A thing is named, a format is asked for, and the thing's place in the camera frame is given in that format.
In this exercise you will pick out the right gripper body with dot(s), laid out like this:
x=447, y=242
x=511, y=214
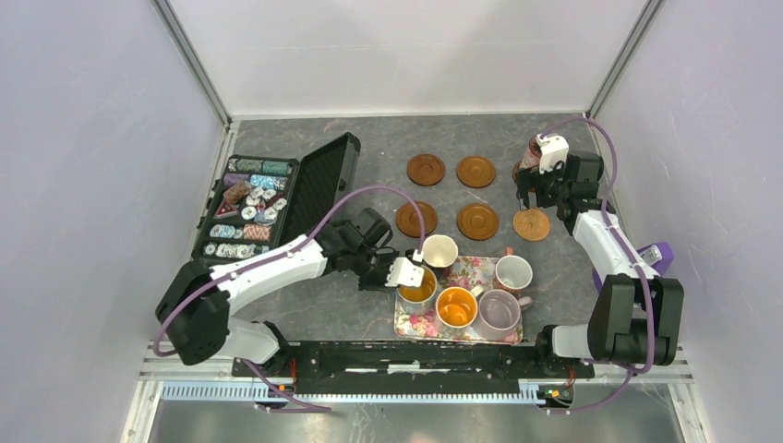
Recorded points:
x=549, y=185

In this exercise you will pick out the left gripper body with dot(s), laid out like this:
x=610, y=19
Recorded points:
x=372, y=268

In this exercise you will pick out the pink ghost mug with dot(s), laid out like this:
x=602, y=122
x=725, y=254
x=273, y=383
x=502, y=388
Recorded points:
x=531, y=157

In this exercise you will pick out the wooden coaster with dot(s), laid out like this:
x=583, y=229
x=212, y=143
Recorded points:
x=525, y=177
x=425, y=169
x=407, y=220
x=477, y=221
x=476, y=171

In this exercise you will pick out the cork coaster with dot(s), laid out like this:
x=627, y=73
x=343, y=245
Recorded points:
x=532, y=225

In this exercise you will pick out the blue mug yellow inside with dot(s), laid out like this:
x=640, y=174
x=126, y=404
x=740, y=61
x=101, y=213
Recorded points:
x=418, y=300

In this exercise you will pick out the black mug cream inside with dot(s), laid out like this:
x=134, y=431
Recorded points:
x=438, y=251

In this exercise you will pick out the white floral mug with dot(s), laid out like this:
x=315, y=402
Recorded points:
x=512, y=273

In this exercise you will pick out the floral mug orange inside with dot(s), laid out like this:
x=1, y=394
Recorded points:
x=456, y=310

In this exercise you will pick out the lilac mug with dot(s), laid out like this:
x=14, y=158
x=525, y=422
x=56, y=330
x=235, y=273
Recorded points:
x=499, y=314

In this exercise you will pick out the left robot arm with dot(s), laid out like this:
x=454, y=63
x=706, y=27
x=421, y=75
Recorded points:
x=197, y=311

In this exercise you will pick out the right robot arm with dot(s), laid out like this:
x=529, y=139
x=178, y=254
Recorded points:
x=636, y=320

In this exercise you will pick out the black poker chip case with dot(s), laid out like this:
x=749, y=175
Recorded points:
x=260, y=203

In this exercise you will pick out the purple metronome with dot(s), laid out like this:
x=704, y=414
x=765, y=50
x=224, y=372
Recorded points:
x=656, y=257

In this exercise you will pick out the floral serving tray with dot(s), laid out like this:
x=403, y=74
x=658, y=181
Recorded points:
x=467, y=272

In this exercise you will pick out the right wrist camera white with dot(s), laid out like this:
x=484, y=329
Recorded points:
x=554, y=151

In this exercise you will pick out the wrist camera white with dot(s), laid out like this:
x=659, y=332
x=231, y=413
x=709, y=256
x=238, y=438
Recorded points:
x=554, y=151
x=406, y=270

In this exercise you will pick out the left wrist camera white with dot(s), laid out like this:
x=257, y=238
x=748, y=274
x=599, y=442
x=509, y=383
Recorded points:
x=406, y=270

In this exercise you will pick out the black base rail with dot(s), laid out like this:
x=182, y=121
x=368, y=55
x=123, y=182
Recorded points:
x=416, y=367

